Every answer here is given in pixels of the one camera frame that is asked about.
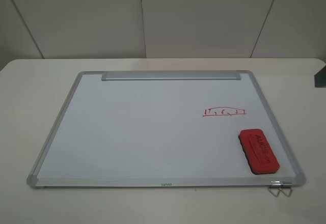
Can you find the red whiteboard eraser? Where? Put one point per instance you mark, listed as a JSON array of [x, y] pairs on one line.
[[257, 150]]

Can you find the left metal hanging clip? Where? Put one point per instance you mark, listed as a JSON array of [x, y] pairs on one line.
[[274, 188]]

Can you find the metal hanging clip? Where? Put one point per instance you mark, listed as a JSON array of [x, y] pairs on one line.
[[274, 188], [286, 188]]

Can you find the right metal hanging clip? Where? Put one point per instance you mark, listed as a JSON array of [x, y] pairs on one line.
[[286, 188]]

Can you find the dark object at table edge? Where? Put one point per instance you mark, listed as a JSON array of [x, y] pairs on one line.
[[320, 78]]

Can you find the white board with aluminium frame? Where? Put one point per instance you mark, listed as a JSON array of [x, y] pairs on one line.
[[160, 129]]

